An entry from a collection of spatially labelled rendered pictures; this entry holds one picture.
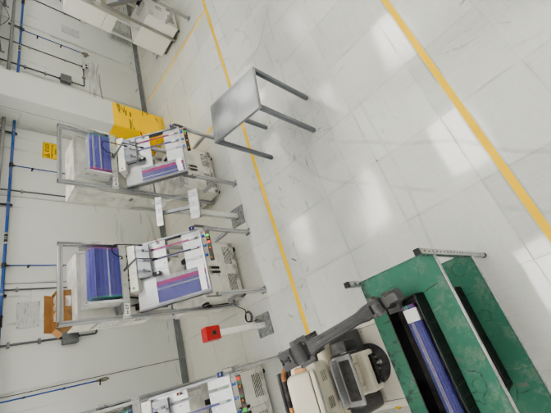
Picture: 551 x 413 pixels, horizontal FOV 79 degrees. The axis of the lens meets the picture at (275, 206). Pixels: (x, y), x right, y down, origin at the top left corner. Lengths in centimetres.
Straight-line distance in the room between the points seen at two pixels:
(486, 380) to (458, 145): 168
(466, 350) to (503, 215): 117
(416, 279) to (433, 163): 129
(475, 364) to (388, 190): 163
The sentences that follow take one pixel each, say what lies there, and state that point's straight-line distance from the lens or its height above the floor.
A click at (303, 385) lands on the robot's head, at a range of 182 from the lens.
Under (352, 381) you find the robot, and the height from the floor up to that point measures 104.
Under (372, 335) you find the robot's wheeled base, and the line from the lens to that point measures 279.
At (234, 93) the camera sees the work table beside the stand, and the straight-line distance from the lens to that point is 346.
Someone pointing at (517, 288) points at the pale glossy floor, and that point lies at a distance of 270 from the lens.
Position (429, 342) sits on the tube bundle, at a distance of 182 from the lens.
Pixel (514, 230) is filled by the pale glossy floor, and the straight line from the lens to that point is 270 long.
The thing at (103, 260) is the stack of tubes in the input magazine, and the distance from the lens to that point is 365.
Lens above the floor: 265
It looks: 44 degrees down
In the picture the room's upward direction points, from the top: 81 degrees counter-clockwise
